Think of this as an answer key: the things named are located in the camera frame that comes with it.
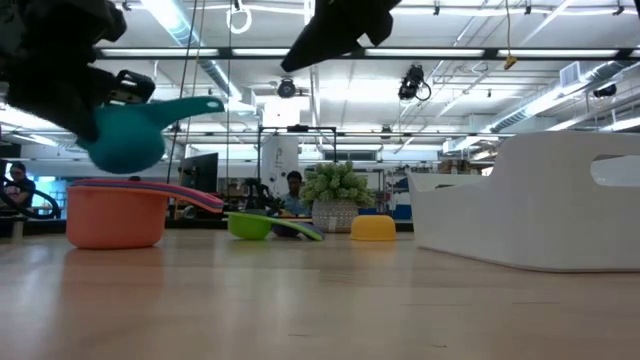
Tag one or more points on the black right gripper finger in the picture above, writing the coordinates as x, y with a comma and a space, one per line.
320, 45

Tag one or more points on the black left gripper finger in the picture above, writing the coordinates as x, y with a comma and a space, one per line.
132, 85
55, 100

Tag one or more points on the teal plastic measuring cup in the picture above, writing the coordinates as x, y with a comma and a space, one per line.
130, 145

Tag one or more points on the orange plastic measuring cup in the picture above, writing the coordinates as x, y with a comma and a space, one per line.
115, 220

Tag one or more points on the green plastic measuring cup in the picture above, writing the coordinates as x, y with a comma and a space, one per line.
247, 227

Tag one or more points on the purple plastic measuring cup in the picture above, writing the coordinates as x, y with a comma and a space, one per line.
285, 231

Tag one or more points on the yellow plastic measuring cup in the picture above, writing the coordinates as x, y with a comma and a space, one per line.
372, 229

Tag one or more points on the black background robot arm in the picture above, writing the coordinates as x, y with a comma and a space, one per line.
257, 195

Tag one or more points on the white plastic basket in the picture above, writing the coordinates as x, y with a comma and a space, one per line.
525, 225

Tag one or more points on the round black ceiling device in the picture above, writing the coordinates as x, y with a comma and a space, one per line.
286, 88

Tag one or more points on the person wearing glasses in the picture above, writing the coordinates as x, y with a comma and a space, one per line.
20, 190

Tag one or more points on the black computer monitor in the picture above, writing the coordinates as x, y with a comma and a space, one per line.
200, 172

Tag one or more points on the green artificial plant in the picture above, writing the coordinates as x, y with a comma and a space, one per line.
337, 185

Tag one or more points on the person seated behind plant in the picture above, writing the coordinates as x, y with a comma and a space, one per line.
294, 200

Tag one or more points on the white patterned plant pot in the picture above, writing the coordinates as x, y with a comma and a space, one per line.
335, 216

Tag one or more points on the blue storage bin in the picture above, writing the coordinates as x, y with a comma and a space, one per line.
402, 212

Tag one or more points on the small black ceiling fixture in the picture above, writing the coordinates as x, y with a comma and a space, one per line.
605, 91

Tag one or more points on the silver ventilation duct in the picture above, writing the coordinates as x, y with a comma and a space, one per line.
530, 107

